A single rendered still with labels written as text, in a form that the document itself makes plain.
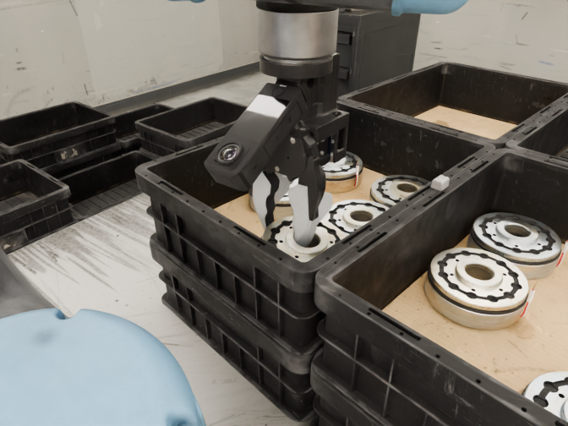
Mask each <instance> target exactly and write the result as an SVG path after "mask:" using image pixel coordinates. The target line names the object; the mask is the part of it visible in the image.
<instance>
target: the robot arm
mask: <svg viewBox="0 0 568 426"><path fill-rule="evenodd" d="M253 1H256V7H257V21H258V51H259V52H260V53H261V54H260V55H259V70H260V72H261V73H263V74H266V75H269V76H272V77H276V79H277V81H276V83H275V84H273V83H266V84H265V86H264V87H263V88H262V90H261V91H260V92H259V94H258V95H257V96H256V97H255V98H254V99H253V100H252V102H251V103H250V104H249V106H248V107H247V108H246V110H245V111H244V112H243V114H242V115H241V116H240V117H239V119H238V120H237V121H236V122H235V123H234V124H233V126H232V127H231V128H230V130H229V131H228V132H227V134H226V135H225V136H224V137H223V139H222V140H221V141H220V143H219V144H218V145H217V147H216V148H215V149H214V150H213V151H212V152H211V153H210V155H209V156H208V157H207V159H206V160H205V162H204V164H205V168H206V169H207V171H208V172H209V173H210V175H211V176H212V177H213V178H214V179H215V181H216V182H218V183H221V184H224V185H226V186H228V187H230V188H234V189H236V190H239V191H247V190H249V193H250V195H251V196H252V198H253V202H254V208H255V209H256V212H257V214H258V216H259V219H260V221H261V224H262V226H263V228H264V229H266V228H267V227H268V226H269V225H270V224H271V223H272V222H273V221H275V220H274V214H273V212H274V210H275V208H276V204H277V203H278V202H279V200H280V199H281V198H282V197H283V196H284V195H285V194H286V193H287V191H288V189H289V187H290V183H291V182H292V181H294V180H296V179H297V178H298V185H297V186H295V187H294V188H292V189H290V190H289V191H288V198H289V202H290V204H291V206H292V209H293V219H292V225H293V228H294V240H295V242H296V243H297V244H298V245H300V246H302V247H305V248H307V247H308V245H309V244H310V243H311V241H312V239H313V237H314V232H315V231H316V227H317V225H318V224H319V223H320V221H321V220H322V219H323V218H324V217H325V215H326V214H327V213H328V212H329V210H330V208H331V206H332V202H333V200H332V195H331V194H330V193H326V192H325V185H326V178H325V172H324V170H323V168H322V166H323V165H325V164H327V163H329V161H330V153H331V152H332V151H333V163H336V162H338V161H339V160H341V159H343V158H344V157H346V152H347V133H348V123H349V112H344V111H340V110H337V109H336V99H337V87H338V74H339V62H340V53H336V40H337V26H338V12H339V8H353V9H362V10H373V11H382V12H391V15H392V16H400V15H401V14H450V13H453V12H455V11H457V10H458V9H459V8H461V7H462V6H463V5H464V4H466V3H467V1H468V0H253ZM335 115H339V116H337V117H335ZM342 128H344V135H343V146H342V149H340V150H337V146H338V134H339V130H340V129H342ZM333 134H334V135H335V138H334V140H333V139H332V135H333ZM282 175H285V176H287V177H282ZM0 426H206V424H205V420H204V417H203V414H202V412H201V409H200V407H199V403H198V402H197V400H196V398H195V396H194V393H193V392H192V389H191V386H190V384H189V382H188V379H187V377H186V375H185V373H184V372H183V369H182V367H181V366H180V364H179V363H178V361H177V359H176V358H175V357H174V356H173V355H172V353H171V352H170V351H169V350H168V349H167V348H166V346H165V345H164V344H163V343H162V342H160V341H159V340H158V339H157V338H156V337H155V336H153V335H152V334H151V333H149V331H147V330H146V329H144V328H142V327H141V326H139V325H136V324H135V323H134V322H132V321H130V320H128V319H125V318H122V317H120V316H117V315H115V314H110V313H107V312H102V311H99V310H94V309H80V310H79V311H78V312H77V313H76V314H75V316H73V317H68V316H67V315H66V314H65V313H63V312H62V310H61V309H58V308H57V307H56V306H54V305H53V304H52V303H50V302H49V301H48V300H46V299H45V298H44V297H43V296H42V295H41V294H40V293H39V292H38V291H37V290H36V289H35V288H34V287H33V286H32V285H31V284H30V283H29V282H28V281H27V280H26V278H25V277H24V276H23V275H22V274H21V272H20V271H19V270H18V268H17V267H16V266H15V264H14V263H13V262H12V260H11V259H10V258H9V257H8V256H7V255H6V254H5V252H4V251H3V250H2V248H1V247H0Z"/></svg>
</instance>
